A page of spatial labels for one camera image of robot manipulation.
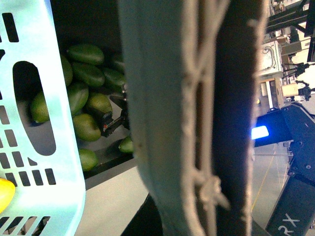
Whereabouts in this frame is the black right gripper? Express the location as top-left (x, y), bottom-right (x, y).
top-left (100, 94), bottom-right (129, 137)

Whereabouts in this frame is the light blue plastic basket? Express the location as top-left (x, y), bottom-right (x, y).
top-left (0, 0), bottom-right (85, 236)

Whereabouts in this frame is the yellow mango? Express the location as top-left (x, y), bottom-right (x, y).
top-left (0, 178), bottom-right (15, 213)

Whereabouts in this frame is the green avocado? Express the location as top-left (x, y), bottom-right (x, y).
top-left (72, 114), bottom-right (101, 142)
top-left (78, 148), bottom-right (98, 172)
top-left (71, 62), bottom-right (105, 88)
top-left (66, 44), bottom-right (104, 65)

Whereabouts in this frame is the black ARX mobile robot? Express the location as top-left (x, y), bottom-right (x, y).
top-left (252, 102), bottom-right (315, 236)

